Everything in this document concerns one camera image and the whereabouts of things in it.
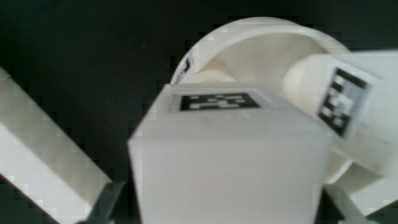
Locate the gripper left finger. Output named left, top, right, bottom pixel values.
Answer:
left=76, top=182, right=124, bottom=224

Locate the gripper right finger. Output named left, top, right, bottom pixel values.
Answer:
left=323, top=184, right=376, bottom=224

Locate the white stool leg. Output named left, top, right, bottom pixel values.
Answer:
left=282, top=49, right=398, bottom=214
left=126, top=68, right=334, bottom=224

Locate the white round stool seat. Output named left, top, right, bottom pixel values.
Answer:
left=168, top=16, right=357, bottom=186

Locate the white U-shaped fence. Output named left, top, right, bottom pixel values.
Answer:
left=0, top=67, right=110, bottom=224

